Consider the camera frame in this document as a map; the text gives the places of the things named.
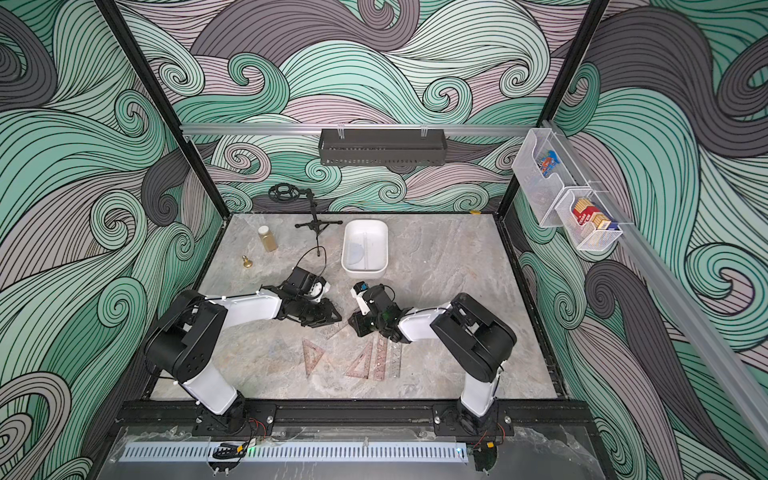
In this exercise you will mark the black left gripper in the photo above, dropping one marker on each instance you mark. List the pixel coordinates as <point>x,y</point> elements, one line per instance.
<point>325,316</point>

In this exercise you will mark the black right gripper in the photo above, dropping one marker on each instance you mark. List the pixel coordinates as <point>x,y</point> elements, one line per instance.
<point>365,318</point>

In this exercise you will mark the clear semicircle protractor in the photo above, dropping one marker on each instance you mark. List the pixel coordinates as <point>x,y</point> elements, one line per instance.
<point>357,256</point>

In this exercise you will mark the white plastic storage box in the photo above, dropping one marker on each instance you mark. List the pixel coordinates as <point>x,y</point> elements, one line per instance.
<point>375,234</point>

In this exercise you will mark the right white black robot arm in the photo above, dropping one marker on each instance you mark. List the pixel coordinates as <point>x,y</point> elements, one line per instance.
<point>477,339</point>

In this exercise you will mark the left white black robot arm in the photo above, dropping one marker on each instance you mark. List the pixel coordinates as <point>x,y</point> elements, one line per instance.
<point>183,340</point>

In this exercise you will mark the red box in bin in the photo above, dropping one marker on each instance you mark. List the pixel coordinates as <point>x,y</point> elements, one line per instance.
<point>584,211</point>

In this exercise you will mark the long clear ruler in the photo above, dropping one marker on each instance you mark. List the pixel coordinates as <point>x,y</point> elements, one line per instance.
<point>394,361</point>

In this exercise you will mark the pink set square left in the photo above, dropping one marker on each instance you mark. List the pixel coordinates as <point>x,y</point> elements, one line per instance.
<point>312,355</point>

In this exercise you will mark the long pink ruler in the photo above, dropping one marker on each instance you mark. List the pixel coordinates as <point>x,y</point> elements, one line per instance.
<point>379,370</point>

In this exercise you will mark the spice jar with white lid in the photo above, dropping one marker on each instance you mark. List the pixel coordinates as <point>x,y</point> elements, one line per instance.
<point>267,238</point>

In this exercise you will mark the black tripod headphone stand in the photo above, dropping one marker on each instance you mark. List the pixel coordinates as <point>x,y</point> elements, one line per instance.
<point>288,193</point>

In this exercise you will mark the blue red packet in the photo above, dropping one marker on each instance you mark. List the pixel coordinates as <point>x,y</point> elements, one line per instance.
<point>547,163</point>

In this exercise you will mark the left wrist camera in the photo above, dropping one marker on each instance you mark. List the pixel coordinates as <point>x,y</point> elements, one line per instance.
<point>303,283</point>

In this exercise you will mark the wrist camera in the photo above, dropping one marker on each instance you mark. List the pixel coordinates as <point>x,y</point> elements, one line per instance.
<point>303,283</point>
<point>362,296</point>

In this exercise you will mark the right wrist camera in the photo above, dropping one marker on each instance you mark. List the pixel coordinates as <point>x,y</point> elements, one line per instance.
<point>362,296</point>

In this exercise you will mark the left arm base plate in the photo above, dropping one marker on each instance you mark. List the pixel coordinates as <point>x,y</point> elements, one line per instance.
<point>240,421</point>

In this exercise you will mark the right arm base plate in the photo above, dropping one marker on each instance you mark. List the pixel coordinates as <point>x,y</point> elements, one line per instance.
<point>453,419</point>

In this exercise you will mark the black front frame beam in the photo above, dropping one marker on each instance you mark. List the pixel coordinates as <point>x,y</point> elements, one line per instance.
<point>360,412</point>

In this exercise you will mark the white slotted cable duct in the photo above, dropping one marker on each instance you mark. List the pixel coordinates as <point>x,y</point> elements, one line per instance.
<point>298,452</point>

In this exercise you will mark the clear wall bin upper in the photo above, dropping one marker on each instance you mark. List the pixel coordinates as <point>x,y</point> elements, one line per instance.
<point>543,193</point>

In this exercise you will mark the clear wall bin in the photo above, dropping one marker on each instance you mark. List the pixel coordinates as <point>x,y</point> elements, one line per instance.
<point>543,193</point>
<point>587,237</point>

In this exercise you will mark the clear wall bin lower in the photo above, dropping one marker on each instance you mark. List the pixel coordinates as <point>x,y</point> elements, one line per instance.
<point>587,237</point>

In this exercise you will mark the black vertical frame post left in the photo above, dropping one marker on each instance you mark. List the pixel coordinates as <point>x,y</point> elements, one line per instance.
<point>121,31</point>

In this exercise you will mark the black vertical frame post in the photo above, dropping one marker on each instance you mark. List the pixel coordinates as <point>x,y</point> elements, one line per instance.
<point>121,31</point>
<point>568,27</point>

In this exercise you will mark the black vertical frame post right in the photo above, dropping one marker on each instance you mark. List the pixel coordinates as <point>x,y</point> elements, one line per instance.
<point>568,27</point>

